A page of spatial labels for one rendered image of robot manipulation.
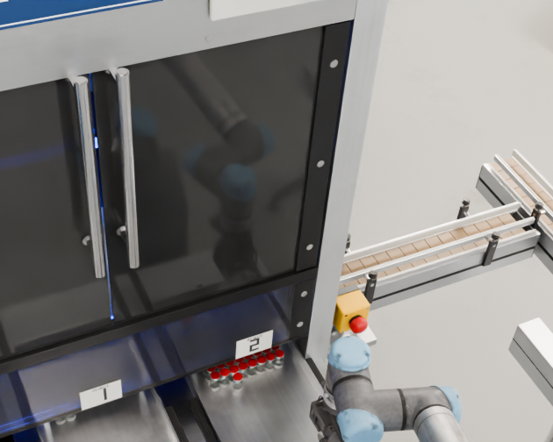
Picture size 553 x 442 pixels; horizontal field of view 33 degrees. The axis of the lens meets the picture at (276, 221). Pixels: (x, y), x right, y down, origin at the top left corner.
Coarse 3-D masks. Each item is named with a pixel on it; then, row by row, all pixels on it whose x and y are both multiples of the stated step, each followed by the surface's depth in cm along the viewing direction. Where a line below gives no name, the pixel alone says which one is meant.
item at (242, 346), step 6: (258, 336) 196; (264, 336) 197; (270, 336) 198; (240, 342) 195; (246, 342) 196; (252, 342) 197; (264, 342) 199; (270, 342) 200; (240, 348) 197; (246, 348) 198; (252, 348) 199; (264, 348) 201; (240, 354) 198; (246, 354) 199
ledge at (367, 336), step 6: (366, 330) 221; (330, 336) 219; (336, 336) 219; (342, 336) 219; (354, 336) 219; (360, 336) 220; (366, 336) 220; (372, 336) 220; (330, 342) 218; (366, 342) 218; (372, 342) 219; (330, 348) 216
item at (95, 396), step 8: (112, 384) 185; (120, 384) 187; (88, 392) 184; (96, 392) 185; (112, 392) 187; (120, 392) 188; (88, 400) 185; (96, 400) 187; (104, 400) 188; (88, 408) 187
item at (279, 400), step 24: (288, 360) 213; (192, 384) 202; (264, 384) 207; (288, 384) 208; (312, 384) 208; (216, 408) 202; (240, 408) 203; (264, 408) 203; (288, 408) 203; (216, 432) 194; (240, 432) 198; (264, 432) 198; (288, 432) 199; (312, 432) 199
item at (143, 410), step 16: (128, 400) 202; (144, 400) 202; (160, 400) 199; (80, 416) 198; (96, 416) 199; (112, 416) 199; (128, 416) 199; (144, 416) 199; (160, 416) 200; (48, 432) 195; (64, 432) 195; (80, 432) 195; (96, 432) 196; (112, 432) 196; (128, 432) 196; (144, 432) 196; (160, 432) 197
